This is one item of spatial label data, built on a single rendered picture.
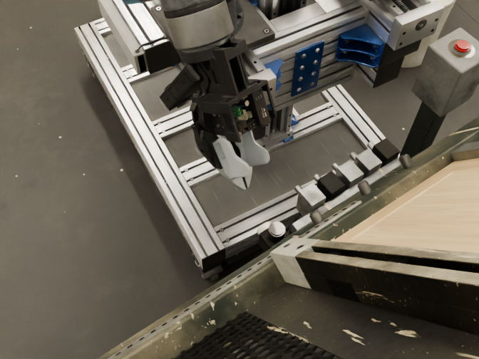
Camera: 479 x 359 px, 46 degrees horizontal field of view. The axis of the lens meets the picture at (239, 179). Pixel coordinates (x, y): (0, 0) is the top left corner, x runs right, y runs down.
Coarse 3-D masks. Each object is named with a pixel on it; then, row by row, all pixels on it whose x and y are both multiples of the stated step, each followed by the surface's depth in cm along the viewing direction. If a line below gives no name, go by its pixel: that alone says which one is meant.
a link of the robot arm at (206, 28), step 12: (204, 12) 64; (216, 12) 64; (228, 12) 66; (168, 24) 66; (180, 24) 64; (192, 24) 64; (204, 24) 64; (216, 24) 65; (228, 24) 66; (180, 36) 65; (192, 36) 65; (204, 36) 65; (216, 36) 65; (228, 36) 67; (180, 48) 66; (192, 48) 66; (204, 48) 66
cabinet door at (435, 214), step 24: (456, 168) 124; (408, 192) 125; (432, 192) 117; (456, 192) 109; (384, 216) 117; (408, 216) 110; (432, 216) 103; (456, 216) 97; (336, 240) 118; (360, 240) 111; (384, 240) 104; (408, 240) 98; (432, 240) 92; (456, 240) 87
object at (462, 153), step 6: (468, 144) 129; (474, 144) 127; (456, 150) 129; (462, 150) 127; (468, 150) 124; (474, 150) 123; (456, 156) 129; (462, 156) 127; (468, 156) 125; (474, 156) 124
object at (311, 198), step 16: (368, 144) 153; (384, 144) 148; (368, 160) 146; (384, 160) 147; (320, 176) 148; (336, 176) 143; (352, 176) 143; (368, 176) 146; (304, 192) 140; (320, 192) 140; (336, 192) 142; (352, 192) 143; (304, 208) 143; (320, 208) 141; (272, 224) 133; (304, 224) 138; (272, 240) 134
